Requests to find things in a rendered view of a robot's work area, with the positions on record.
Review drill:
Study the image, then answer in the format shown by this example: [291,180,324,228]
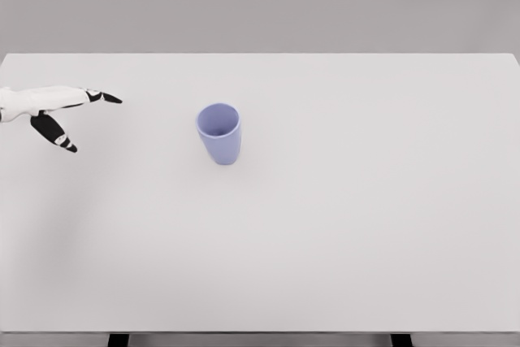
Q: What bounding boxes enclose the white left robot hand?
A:
[11,85,124,154]

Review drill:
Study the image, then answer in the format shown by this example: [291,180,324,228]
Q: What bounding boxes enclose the lavender blue plastic cup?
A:
[196,102,242,167]

